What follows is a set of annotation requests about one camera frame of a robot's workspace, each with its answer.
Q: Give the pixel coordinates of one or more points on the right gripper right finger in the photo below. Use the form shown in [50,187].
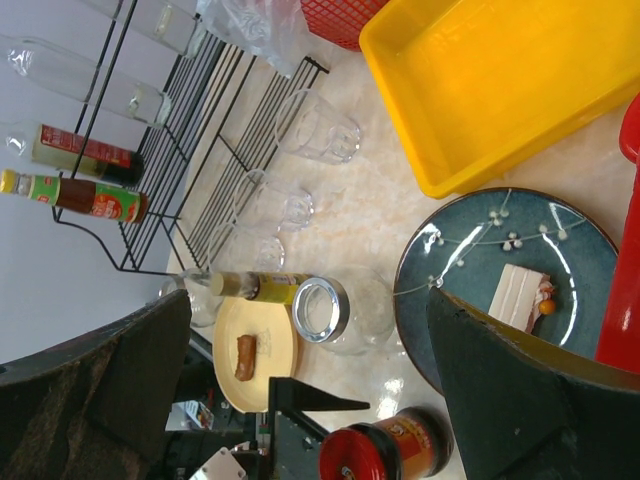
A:
[522,408]

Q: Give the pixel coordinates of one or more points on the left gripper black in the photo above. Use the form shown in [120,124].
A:
[283,443]

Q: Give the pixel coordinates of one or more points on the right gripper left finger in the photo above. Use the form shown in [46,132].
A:
[95,406]

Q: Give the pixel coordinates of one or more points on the red lid chili jar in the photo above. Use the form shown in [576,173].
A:
[412,444]

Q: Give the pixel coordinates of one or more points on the sauce bottle yellow cap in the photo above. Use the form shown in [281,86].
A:
[81,196]

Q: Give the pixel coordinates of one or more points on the dark sauce bottle black cap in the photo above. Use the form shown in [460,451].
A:
[52,147]

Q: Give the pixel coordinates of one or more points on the glass oil bottle gold spout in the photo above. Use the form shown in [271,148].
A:
[64,72]

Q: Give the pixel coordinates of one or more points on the beige plate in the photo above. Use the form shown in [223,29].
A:
[276,350]

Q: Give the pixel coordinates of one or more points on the brown sausage piece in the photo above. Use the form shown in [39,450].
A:
[246,357]

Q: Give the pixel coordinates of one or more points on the small yellow label bottle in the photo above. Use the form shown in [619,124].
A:
[278,288]

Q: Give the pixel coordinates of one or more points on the white cake piece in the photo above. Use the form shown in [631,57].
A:
[522,296]

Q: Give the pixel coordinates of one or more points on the glass jar metal rim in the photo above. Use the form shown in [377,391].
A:
[347,311]

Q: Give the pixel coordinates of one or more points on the red plastic basket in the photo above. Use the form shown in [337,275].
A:
[618,344]

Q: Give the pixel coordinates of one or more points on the dark teal plate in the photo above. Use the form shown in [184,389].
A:
[464,246]

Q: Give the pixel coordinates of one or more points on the clear glass cup near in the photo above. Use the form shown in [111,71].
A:
[238,248]

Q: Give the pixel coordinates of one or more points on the clear glass cup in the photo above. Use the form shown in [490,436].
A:
[264,201]
[238,248]
[310,127]

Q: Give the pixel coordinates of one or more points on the clear glass cup middle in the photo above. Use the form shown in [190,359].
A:
[264,201]

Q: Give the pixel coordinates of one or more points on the clear glass cup far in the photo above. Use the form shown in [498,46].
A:
[310,127]

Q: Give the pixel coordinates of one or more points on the yellow plastic tray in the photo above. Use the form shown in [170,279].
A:
[473,88]

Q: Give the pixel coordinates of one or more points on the red bin with plastic bag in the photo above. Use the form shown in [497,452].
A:
[281,31]

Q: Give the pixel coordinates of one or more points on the black wire rack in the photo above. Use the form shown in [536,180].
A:
[221,126]

